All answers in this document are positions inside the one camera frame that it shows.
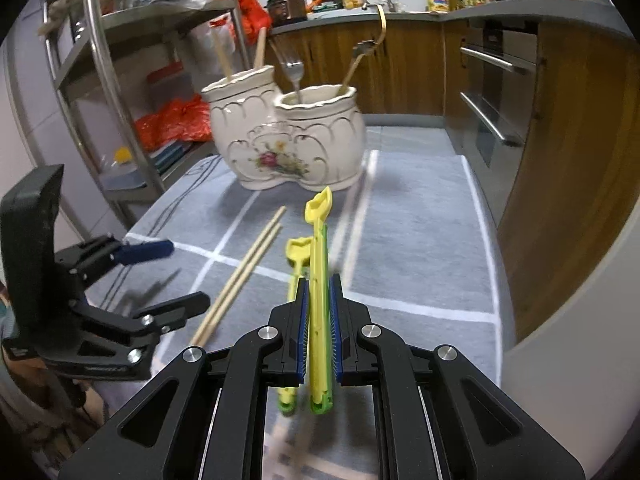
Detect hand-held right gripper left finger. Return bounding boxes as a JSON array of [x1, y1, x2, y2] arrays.
[[57, 277, 309, 480]]

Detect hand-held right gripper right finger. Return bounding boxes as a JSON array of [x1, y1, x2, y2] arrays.
[[329, 276, 586, 480]]

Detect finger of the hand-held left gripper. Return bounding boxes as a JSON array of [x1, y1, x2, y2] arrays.
[[54, 236, 175, 287], [42, 291, 211, 382]]

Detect yellow green plastic chopstick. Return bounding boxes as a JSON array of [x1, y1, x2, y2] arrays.
[[276, 236, 312, 417], [304, 186, 335, 415]]

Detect cream ceramic double utensil holder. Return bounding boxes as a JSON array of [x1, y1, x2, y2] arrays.
[[201, 65, 367, 192]]

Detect wooden chopstick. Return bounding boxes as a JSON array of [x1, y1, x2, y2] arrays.
[[201, 224, 283, 347], [191, 206, 287, 347], [252, 26, 267, 71], [214, 26, 233, 82]]

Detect silver fork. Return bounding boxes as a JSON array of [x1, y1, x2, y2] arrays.
[[281, 59, 305, 102]]

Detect person's left forearm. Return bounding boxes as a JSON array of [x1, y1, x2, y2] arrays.
[[0, 352, 108, 466]]

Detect grey table mat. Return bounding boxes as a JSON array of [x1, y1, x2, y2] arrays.
[[125, 125, 516, 480]]

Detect large orange plastic bag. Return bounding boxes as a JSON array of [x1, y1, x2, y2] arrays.
[[134, 97, 216, 153]]

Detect red lidded plastic container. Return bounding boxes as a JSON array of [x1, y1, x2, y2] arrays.
[[145, 62, 188, 106]]

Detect stainless steel shelf rack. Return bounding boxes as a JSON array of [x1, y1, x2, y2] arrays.
[[5, 0, 281, 241]]

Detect white plastic bag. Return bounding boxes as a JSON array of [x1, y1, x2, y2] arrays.
[[192, 22, 236, 86]]

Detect small hanging orange bag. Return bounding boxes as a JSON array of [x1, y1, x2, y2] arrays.
[[227, 0, 273, 36]]

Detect wooden base cabinets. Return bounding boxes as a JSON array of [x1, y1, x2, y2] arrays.
[[270, 20, 446, 116]]

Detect wooden end cabinet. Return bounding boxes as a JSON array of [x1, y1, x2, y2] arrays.
[[500, 22, 640, 343]]

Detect dark pressure cooker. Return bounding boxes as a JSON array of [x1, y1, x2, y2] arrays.
[[265, 0, 308, 25]]

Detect built-in steel oven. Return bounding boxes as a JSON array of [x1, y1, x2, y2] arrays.
[[442, 15, 541, 171]]

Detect grey kitchen countertop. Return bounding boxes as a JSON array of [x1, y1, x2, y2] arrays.
[[270, 0, 628, 41]]

